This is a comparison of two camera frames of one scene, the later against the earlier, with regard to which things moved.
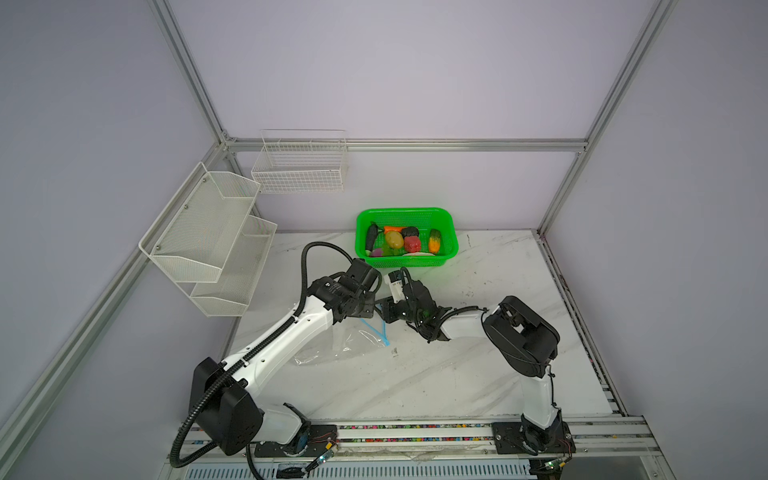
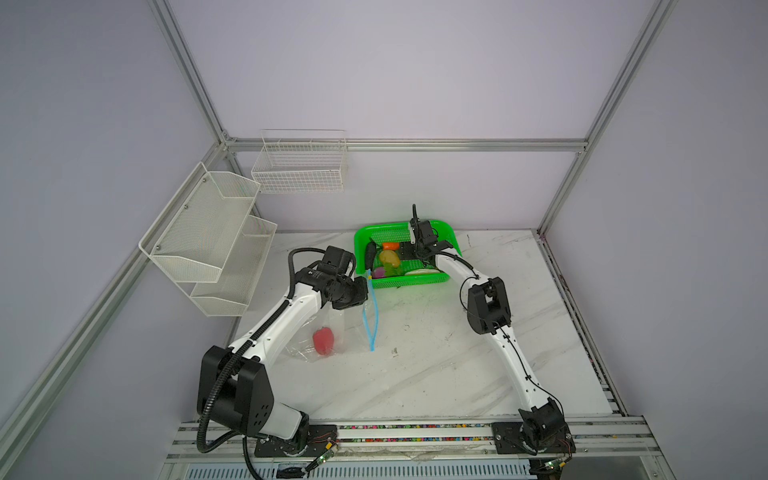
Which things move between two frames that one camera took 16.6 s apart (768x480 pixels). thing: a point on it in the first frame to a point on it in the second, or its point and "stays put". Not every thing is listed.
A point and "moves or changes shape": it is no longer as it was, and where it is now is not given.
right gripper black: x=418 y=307 to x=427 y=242
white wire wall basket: x=301 y=161 stays put
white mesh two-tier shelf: x=205 y=234 stays put
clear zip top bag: x=352 y=337 moves or changes shape
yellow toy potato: x=394 y=239 to x=390 y=256
